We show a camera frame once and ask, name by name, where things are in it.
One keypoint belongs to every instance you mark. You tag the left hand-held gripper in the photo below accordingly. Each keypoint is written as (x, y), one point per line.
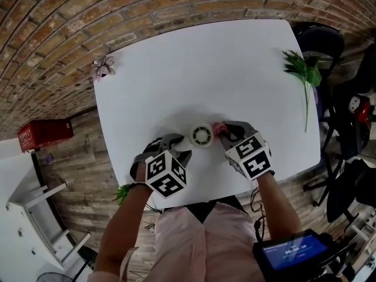
(166, 175)

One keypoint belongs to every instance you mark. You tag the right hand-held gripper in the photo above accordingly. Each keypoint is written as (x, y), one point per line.
(249, 157)

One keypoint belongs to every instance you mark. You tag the person's right forearm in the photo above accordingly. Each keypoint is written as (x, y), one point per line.
(279, 204)

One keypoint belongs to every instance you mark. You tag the person's left forearm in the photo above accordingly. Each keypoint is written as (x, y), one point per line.
(123, 225)

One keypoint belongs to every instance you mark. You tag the person's left hand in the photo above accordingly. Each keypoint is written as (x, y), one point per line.
(141, 176)

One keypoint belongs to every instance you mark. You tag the black wrist band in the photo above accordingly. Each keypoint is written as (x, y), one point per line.
(138, 184)

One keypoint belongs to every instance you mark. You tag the small green plant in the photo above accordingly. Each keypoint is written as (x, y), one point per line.
(122, 194)

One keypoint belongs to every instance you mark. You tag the purple cloth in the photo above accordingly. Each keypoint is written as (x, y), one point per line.
(316, 95)

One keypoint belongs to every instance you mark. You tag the green leafy sprig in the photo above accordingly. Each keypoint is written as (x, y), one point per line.
(302, 67)

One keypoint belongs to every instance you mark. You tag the person's pink shirt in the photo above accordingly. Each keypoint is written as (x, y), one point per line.
(191, 245)

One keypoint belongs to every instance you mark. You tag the black office chair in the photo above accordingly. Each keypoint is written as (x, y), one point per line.
(352, 187)
(343, 128)

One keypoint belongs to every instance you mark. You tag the pink leafed potted plant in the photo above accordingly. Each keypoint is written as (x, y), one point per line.
(102, 67)

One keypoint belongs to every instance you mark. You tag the red and white helmet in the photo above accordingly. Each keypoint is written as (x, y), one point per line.
(359, 107)

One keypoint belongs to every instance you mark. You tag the small purple object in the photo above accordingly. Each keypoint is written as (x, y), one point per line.
(49, 159)

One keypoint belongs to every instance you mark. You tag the black folding chair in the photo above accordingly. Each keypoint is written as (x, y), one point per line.
(323, 40)

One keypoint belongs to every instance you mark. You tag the red box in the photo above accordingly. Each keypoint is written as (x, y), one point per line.
(44, 134)

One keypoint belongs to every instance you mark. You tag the white shelf unit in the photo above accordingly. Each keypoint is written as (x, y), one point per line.
(17, 201)

